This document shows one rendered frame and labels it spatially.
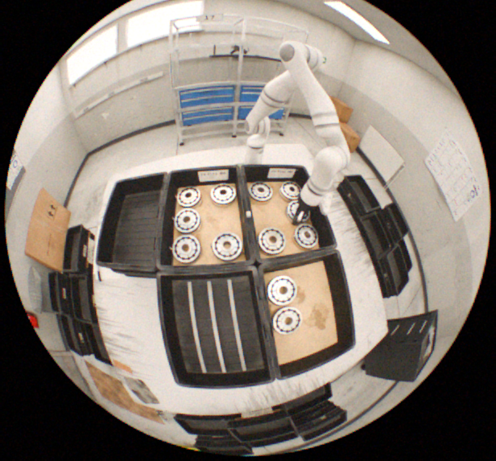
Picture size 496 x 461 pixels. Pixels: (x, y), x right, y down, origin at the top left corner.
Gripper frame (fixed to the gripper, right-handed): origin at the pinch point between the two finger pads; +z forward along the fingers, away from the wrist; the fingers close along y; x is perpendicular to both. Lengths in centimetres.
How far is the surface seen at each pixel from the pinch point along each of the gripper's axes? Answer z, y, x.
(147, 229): 2, 36, -49
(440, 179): -36, -184, 216
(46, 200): 25, 133, -286
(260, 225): 2.3, 9.7, -11.2
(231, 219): 2.3, 13.1, -22.1
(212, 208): 2.3, 13.1, -31.2
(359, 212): 34, -63, 58
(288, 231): 2.3, 6.1, -0.3
